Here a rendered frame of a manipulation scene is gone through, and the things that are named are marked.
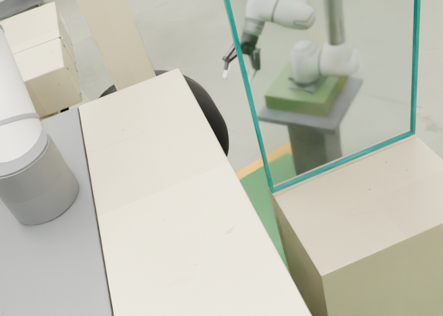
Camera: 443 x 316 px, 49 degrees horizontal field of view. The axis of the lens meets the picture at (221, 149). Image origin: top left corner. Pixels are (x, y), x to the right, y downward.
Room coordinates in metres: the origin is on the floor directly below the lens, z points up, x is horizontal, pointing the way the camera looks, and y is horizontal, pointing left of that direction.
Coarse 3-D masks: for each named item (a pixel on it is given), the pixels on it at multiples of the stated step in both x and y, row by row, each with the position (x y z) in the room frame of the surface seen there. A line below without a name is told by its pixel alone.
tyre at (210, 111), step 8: (160, 72) 1.79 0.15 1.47; (192, 80) 1.80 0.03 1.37; (112, 88) 1.76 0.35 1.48; (192, 88) 1.70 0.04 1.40; (200, 88) 1.76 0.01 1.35; (200, 96) 1.66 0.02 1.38; (208, 96) 1.74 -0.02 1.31; (200, 104) 1.61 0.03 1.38; (208, 104) 1.64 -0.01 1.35; (208, 112) 1.60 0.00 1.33; (216, 112) 1.63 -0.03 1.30; (208, 120) 1.58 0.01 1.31; (216, 120) 1.60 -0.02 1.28; (224, 120) 1.66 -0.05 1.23; (216, 128) 1.59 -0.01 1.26; (224, 128) 1.62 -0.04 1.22; (216, 136) 1.58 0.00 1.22; (224, 136) 1.60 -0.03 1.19; (224, 144) 1.59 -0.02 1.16
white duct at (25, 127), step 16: (0, 32) 1.00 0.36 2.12; (0, 48) 0.97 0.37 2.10; (0, 64) 0.94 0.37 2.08; (0, 80) 0.91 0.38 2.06; (16, 80) 0.93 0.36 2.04; (0, 96) 0.88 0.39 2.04; (16, 96) 0.89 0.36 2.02; (0, 112) 0.86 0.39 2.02; (16, 112) 0.87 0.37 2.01; (32, 112) 0.89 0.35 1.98; (0, 128) 0.84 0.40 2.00; (16, 128) 0.84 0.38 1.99; (32, 128) 0.85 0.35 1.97; (0, 144) 0.82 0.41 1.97; (16, 144) 0.82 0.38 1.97; (32, 144) 0.82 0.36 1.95; (0, 160) 0.80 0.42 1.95
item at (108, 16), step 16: (80, 0) 1.33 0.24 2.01; (96, 0) 1.34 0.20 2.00; (112, 0) 1.34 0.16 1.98; (96, 16) 1.34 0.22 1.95; (112, 16) 1.34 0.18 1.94; (128, 16) 1.35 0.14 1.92; (96, 32) 1.34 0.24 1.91; (112, 32) 1.34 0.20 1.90; (128, 32) 1.35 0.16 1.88; (112, 48) 1.34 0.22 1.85; (128, 48) 1.34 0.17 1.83; (144, 48) 1.35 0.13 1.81; (112, 64) 1.34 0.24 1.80; (128, 64) 1.34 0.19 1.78; (144, 64) 1.35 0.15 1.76; (128, 80) 1.34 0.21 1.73; (144, 80) 1.34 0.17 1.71
